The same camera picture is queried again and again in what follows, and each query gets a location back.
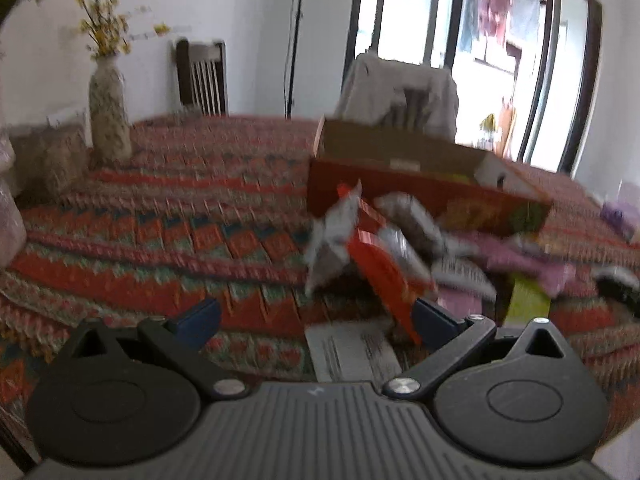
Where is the jacket-draped wooden chair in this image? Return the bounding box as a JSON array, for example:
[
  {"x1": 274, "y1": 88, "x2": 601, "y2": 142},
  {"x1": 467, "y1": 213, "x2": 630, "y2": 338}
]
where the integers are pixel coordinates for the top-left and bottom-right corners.
[{"x1": 380, "y1": 87, "x2": 431, "y2": 131}]

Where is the heap of assorted snack packets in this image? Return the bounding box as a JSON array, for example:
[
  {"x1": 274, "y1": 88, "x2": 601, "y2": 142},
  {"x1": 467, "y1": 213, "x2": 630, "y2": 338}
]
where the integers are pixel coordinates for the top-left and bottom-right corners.
[{"x1": 302, "y1": 180, "x2": 576, "y2": 346}]

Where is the beige patterned bundle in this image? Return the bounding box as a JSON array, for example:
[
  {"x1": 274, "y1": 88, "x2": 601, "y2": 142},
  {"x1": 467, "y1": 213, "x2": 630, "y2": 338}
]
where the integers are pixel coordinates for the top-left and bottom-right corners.
[{"x1": 10, "y1": 124, "x2": 91, "y2": 206}]

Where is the pink hanging garment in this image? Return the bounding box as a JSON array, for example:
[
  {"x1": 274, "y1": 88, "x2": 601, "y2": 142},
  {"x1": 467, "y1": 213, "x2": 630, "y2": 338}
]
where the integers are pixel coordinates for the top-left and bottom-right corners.
[{"x1": 480, "y1": 0, "x2": 516, "y2": 48}]

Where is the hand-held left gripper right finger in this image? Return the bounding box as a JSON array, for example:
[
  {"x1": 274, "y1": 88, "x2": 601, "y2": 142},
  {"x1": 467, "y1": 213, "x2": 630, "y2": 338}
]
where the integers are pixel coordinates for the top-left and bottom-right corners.
[{"x1": 382, "y1": 297, "x2": 581, "y2": 402}]

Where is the black framed glass door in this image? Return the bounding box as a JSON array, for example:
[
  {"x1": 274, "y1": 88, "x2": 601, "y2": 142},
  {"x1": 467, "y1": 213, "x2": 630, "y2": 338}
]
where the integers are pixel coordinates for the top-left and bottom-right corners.
[{"x1": 342, "y1": 0, "x2": 606, "y2": 176}]

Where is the black tripod pole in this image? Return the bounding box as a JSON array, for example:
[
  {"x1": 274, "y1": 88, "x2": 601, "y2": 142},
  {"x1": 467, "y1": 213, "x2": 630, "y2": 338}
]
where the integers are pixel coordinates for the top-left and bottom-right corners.
[{"x1": 285, "y1": 0, "x2": 308, "y2": 120}]

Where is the light blue hanging garment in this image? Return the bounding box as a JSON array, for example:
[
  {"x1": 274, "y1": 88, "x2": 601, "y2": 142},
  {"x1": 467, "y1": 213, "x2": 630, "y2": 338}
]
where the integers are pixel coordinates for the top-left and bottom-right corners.
[{"x1": 507, "y1": 0, "x2": 543, "y2": 46}]

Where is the clear plastic bag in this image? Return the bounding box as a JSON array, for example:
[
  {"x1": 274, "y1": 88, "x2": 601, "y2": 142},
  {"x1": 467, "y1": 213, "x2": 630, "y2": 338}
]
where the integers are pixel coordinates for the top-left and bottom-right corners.
[{"x1": 0, "y1": 135, "x2": 28, "y2": 266}]

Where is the dark wooden chair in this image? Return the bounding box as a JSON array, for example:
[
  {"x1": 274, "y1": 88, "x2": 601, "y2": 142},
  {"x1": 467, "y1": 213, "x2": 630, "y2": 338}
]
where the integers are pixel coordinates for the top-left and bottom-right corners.
[{"x1": 175, "y1": 38, "x2": 229, "y2": 117}]

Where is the orange cylinder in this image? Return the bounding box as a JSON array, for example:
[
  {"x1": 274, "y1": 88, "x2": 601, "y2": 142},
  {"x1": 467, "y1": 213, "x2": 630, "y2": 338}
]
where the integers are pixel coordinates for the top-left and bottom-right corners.
[{"x1": 500, "y1": 102, "x2": 518, "y2": 156}]

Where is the floral ceramic vase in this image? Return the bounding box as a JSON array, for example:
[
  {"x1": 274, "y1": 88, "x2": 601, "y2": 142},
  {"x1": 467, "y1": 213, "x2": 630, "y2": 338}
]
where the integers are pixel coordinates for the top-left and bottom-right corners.
[{"x1": 89, "y1": 56, "x2": 133, "y2": 161}]

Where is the beige jacket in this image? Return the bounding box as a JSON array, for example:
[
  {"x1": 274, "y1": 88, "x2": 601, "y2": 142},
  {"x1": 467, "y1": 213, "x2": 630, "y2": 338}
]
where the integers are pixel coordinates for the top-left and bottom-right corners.
[{"x1": 334, "y1": 52, "x2": 460, "y2": 143}]

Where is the orange cardboard box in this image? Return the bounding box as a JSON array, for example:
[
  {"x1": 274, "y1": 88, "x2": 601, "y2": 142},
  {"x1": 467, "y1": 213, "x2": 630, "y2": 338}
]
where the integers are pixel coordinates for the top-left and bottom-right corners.
[{"x1": 306, "y1": 116, "x2": 553, "y2": 236}]

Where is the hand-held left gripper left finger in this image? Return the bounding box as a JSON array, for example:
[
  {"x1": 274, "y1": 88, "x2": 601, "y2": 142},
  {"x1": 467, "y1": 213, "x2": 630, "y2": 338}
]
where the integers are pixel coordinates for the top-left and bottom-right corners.
[{"x1": 52, "y1": 297, "x2": 251, "y2": 402}]

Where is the orange red snack packet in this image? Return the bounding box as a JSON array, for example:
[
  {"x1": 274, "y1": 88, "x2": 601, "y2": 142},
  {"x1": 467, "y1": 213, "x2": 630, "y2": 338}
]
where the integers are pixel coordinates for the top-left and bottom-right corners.
[{"x1": 345, "y1": 195, "x2": 441, "y2": 346}]

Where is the white printed snack packet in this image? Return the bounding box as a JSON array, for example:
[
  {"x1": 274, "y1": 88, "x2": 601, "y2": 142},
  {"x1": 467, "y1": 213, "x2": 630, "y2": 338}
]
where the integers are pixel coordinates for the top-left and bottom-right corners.
[{"x1": 306, "y1": 321, "x2": 403, "y2": 383}]

